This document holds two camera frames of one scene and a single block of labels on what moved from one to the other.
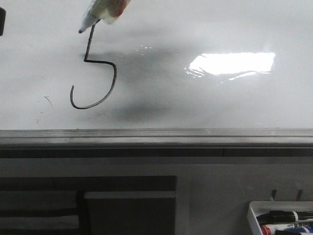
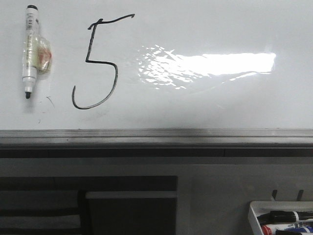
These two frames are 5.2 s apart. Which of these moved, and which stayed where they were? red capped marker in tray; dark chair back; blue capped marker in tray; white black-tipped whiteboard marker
Moved: white black-tipped whiteboard marker
Stayed: dark chair back; blue capped marker in tray; red capped marker in tray
